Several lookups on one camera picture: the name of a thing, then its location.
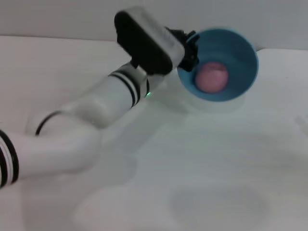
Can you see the pink peach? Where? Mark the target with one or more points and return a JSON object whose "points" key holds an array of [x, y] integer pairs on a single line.
{"points": [[211, 78]]}

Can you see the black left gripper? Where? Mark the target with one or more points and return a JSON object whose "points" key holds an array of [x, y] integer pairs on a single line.
{"points": [[186, 41]]}

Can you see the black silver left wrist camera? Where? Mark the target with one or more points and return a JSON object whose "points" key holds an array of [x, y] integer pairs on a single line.
{"points": [[144, 41]]}

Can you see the blue bowl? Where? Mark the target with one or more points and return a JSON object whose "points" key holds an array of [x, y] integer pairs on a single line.
{"points": [[235, 53]]}

